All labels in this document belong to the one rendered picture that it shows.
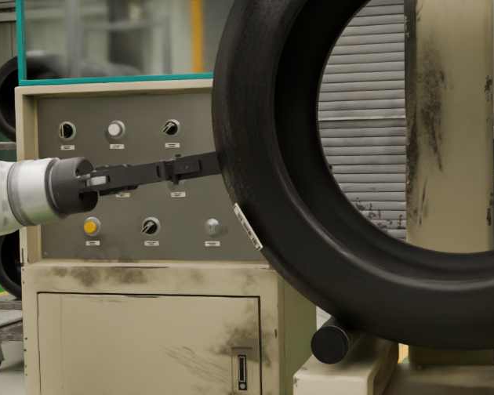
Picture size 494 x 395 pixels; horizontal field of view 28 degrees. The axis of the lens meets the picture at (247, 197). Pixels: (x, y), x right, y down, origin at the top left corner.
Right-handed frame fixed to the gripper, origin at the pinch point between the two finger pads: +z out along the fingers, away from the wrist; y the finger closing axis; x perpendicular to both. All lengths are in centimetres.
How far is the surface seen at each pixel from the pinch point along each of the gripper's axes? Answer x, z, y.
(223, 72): -10.2, 7.3, -10.1
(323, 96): -76, -147, 949
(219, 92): -7.9, 6.4, -9.7
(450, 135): 0.9, 30.2, 27.3
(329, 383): 27.9, 14.2, -9.7
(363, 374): 27.5, 18.0, -8.1
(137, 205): 5, -36, 67
